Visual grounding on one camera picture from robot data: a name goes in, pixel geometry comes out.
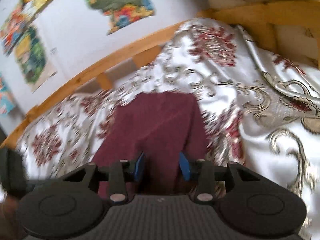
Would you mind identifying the maroon long sleeve top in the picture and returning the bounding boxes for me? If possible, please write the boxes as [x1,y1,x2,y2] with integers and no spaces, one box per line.
[92,92,208,195]

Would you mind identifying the person's left hand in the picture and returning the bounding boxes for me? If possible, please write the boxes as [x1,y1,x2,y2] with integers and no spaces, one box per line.
[1,194,25,239]

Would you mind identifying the floral satin bedspread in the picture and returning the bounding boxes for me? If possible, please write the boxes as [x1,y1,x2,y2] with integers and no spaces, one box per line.
[7,18,319,239]

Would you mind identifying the blue cartoon wall poster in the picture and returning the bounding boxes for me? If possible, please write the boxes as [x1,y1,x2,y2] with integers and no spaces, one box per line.
[0,75,17,116]

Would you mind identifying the green cartoon wall poster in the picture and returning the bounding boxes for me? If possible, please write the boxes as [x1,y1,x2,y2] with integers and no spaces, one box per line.
[14,25,57,93]

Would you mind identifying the wooden bed frame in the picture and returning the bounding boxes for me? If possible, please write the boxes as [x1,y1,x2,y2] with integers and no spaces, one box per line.
[2,0,319,149]

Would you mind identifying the colourful floral wall poster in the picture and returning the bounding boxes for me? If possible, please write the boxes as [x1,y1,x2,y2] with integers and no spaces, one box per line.
[85,0,155,34]

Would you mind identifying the yellow cartoon wall poster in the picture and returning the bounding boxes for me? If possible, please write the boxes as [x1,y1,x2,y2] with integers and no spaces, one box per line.
[1,0,50,55]

